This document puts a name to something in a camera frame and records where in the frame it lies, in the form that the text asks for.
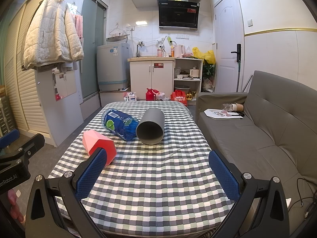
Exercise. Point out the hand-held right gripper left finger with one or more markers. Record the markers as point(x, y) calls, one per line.
point(90, 174)

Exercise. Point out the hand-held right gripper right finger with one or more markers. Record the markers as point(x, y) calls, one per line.
point(224, 178)

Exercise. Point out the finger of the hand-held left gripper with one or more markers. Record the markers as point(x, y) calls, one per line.
point(8, 138)
point(29, 148)

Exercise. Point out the grey cup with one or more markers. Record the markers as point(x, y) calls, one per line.
point(153, 119)

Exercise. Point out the pink hexagonal cup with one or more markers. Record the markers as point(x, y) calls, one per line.
point(99, 141)

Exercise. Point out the brown paper cup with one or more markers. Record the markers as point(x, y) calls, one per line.
point(239, 107)

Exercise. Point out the person's left hand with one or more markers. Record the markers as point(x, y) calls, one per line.
point(14, 204)

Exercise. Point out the grey sofa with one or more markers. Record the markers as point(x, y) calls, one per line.
point(247, 141)

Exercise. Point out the blue plastic bottle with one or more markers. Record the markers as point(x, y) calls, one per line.
point(123, 129)

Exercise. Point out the cream shutter wardrobe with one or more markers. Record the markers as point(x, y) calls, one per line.
point(19, 79)

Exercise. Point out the grey checked tablecloth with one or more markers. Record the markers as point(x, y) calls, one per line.
point(153, 178)

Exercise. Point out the sheets of paper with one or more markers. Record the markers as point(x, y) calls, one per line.
point(235, 116)

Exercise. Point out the white octagonal card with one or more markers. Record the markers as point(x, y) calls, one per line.
point(213, 114)

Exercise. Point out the clear plastic bottle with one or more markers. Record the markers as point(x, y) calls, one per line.
point(227, 107)

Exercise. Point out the white printed packet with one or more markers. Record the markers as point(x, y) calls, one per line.
point(130, 96)

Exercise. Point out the red shopping bag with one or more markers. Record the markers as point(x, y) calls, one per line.
point(178, 98)

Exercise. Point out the grey plastic basin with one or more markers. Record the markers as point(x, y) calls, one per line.
point(182, 88)

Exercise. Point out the red thermos jug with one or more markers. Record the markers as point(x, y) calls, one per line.
point(149, 95)

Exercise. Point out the white plastic bag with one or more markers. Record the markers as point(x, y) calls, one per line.
point(163, 96)

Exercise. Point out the white open shelf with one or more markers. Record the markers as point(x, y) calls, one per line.
point(200, 79)

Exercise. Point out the green plant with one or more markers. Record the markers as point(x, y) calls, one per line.
point(208, 70)

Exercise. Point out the white puffer jacket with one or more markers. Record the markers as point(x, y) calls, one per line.
point(49, 37)

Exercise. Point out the white sink cabinet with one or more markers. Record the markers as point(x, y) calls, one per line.
point(148, 81)

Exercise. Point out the grey washing machine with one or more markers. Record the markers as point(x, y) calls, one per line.
point(112, 64)

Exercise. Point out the frosted glass shower door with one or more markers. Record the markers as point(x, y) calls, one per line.
point(92, 54)

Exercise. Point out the yellow plastic bag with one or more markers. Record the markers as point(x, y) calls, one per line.
point(206, 55)

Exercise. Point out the pink towel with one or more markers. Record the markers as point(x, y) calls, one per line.
point(79, 26)

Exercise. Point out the pink electric kettle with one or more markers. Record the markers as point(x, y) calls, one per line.
point(178, 50)

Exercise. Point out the orange bottle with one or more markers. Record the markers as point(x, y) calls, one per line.
point(171, 51)

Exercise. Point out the metal faucet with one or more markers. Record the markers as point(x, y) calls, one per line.
point(140, 45)

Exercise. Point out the metal basin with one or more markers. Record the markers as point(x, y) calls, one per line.
point(117, 39)

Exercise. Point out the pink tumbler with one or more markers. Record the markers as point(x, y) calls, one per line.
point(160, 53)

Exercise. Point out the white door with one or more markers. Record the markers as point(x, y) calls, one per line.
point(227, 29)

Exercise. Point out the black range hood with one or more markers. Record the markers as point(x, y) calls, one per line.
point(178, 12)

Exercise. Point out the white light switch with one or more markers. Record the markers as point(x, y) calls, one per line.
point(250, 22)

